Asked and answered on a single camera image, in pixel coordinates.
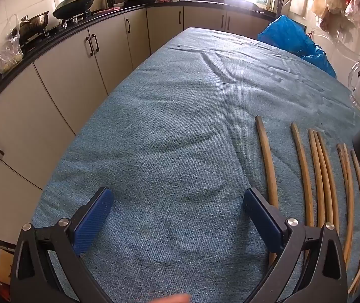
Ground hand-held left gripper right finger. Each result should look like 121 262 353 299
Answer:
242 187 348 303

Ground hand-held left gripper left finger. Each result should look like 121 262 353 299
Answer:
10 187 114 303

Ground bunch of wooden chopsticks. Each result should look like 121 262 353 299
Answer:
254 115 360 295

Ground person's left hand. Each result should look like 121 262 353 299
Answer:
153 293 192 303

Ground blue tablecloth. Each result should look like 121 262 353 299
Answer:
30 27 360 303

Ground beige lower kitchen cabinets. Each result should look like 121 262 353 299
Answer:
0 5 273 250

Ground clear plastic food bag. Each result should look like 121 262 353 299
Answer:
0 14 24 74

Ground blue plastic bag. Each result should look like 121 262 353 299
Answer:
257 15 337 78

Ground black gas stove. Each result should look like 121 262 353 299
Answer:
19 8 94 43

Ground steel pot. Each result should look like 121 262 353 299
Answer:
12 11 50 40

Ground black wok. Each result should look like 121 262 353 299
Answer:
52 0 116 20

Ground steel sink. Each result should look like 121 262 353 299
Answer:
225 0 261 10

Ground white cutting board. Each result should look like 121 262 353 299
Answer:
289 0 311 19

